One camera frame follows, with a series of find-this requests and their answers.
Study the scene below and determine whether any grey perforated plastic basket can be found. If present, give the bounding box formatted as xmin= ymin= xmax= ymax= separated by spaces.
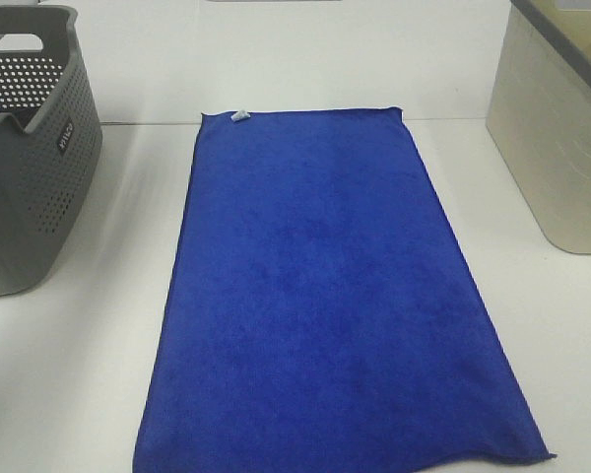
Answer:
xmin=0 ymin=5 xmax=102 ymax=297

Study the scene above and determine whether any blue microfibre towel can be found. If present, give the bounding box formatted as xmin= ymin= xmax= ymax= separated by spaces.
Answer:
xmin=132 ymin=107 xmax=551 ymax=472

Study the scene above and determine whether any beige plastic basket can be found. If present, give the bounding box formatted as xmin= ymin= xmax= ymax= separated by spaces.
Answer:
xmin=487 ymin=1 xmax=591 ymax=254

